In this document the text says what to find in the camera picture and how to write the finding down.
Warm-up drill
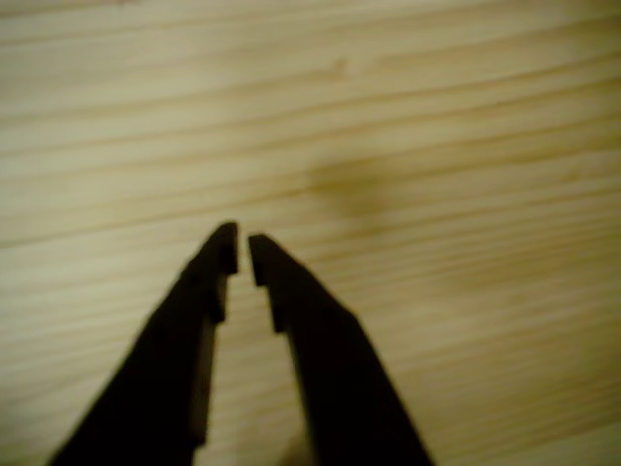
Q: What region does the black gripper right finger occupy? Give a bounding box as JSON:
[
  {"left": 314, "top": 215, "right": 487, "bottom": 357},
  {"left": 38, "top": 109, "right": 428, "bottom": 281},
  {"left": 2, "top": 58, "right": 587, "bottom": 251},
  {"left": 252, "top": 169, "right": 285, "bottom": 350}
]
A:
[{"left": 247, "top": 234, "right": 437, "bottom": 466}]

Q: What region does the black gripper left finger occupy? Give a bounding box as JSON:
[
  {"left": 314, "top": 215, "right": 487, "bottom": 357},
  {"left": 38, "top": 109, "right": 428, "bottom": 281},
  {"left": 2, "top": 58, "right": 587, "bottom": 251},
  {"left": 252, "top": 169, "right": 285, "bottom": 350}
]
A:
[{"left": 48, "top": 220, "right": 240, "bottom": 466}]

